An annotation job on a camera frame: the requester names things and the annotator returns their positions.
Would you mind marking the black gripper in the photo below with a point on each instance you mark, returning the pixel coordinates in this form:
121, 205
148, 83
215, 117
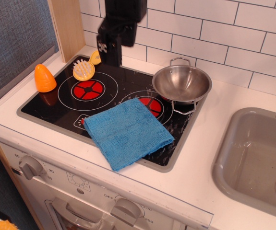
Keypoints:
119, 28

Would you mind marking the steel bowl with handles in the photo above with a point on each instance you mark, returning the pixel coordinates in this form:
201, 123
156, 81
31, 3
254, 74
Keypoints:
182, 84

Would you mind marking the blue towel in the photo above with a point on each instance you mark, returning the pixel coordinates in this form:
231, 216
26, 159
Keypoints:
126, 133

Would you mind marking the yellow dish brush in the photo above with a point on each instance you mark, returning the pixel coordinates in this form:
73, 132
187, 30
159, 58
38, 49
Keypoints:
84, 70

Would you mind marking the black toy stove top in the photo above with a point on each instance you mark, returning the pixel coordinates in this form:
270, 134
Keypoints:
65, 108

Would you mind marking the orange toy carrot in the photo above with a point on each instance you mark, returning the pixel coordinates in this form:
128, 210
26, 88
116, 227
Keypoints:
44, 80

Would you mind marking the left grey oven knob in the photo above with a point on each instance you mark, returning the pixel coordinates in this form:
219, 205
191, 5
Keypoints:
30, 167

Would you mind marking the grey oven knob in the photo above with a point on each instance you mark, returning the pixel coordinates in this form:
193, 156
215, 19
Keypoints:
30, 167
126, 211

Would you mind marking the right grey oven knob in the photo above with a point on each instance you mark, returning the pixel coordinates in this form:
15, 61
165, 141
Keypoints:
126, 211

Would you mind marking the grey sink basin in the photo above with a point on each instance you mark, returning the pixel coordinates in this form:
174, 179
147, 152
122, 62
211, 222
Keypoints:
245, 167

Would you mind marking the orange fuzzy object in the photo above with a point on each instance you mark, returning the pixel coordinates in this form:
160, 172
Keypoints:
6, 225

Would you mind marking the grey oven door handle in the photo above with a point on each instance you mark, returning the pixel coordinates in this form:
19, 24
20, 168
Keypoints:
79, 216

